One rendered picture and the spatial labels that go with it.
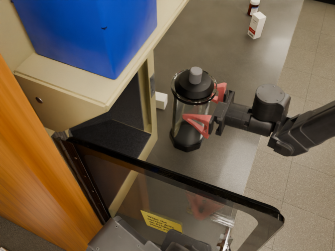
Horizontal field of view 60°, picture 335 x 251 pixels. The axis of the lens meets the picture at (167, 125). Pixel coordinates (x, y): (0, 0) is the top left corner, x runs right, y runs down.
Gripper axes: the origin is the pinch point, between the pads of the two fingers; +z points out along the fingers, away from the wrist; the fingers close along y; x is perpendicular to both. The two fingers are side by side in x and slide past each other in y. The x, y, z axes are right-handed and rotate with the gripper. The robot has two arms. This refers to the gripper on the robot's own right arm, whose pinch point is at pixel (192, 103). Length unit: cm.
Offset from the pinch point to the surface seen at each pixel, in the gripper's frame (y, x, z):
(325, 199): -58, 121, -65
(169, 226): 31.3, -2.6, -7.7
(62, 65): 29.8, -35.0, 2.9
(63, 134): 30.5, -21.0, 8.4
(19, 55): 31.0, -36.0, 7.2
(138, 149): 10.0, 13.5, 12.6
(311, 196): -56, 121, -57
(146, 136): 5.3, 13.5, 12.5
